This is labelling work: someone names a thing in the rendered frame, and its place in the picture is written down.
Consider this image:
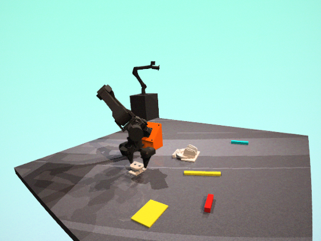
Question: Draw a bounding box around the yellow flat bar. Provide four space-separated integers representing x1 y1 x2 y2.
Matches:
184 171 221 176

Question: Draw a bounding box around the yellow flat plate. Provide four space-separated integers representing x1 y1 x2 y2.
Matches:
131 200 168 228

